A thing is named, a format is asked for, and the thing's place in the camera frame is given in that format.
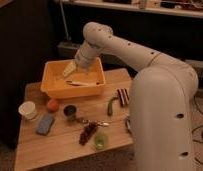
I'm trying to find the black floor cables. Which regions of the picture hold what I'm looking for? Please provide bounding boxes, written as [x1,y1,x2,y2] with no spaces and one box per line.
[191,96,203,168]

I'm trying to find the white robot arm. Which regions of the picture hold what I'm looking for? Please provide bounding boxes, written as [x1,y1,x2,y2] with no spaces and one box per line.
[62,22,198,171]

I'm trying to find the bunch of dark grapes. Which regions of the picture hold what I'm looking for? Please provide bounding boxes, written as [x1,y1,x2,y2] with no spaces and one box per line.
[79,123,98,145]

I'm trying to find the green chili pepper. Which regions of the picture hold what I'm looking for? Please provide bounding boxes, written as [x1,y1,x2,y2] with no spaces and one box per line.
[107,96,118,116]

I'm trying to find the silver metal tool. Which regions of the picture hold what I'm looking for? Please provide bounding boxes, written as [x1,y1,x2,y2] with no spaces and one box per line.
[76,117,110,127]

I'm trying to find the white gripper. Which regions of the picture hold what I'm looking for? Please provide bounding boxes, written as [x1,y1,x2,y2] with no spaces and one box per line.
[62,42,99,78]

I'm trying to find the orange plastic bin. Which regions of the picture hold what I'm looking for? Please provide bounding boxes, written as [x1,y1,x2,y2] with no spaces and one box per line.
[41,57,106,99]

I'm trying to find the blue sponge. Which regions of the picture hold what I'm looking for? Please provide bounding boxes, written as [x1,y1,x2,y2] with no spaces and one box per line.
[36,114,55,136]

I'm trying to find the white paper cup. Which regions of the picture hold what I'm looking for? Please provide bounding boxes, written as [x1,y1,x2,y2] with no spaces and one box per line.
[18,101,37,120]

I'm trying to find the crumpled blue cloth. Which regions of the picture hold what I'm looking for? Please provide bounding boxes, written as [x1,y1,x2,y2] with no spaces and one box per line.
[125,116,131,134]

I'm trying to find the orange fruit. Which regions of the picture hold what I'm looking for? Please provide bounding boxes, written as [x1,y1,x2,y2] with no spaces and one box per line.
[46,99,59,112]

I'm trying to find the dark metal cup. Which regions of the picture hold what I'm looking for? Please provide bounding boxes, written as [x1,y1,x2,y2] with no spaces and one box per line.
[63,105,76,121]

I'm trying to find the wooden table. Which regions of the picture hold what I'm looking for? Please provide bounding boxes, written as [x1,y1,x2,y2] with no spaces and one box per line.
[15,68,132,171]

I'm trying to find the white marker in bin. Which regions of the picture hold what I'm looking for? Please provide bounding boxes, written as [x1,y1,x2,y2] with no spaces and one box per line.
[66,80,99,86]

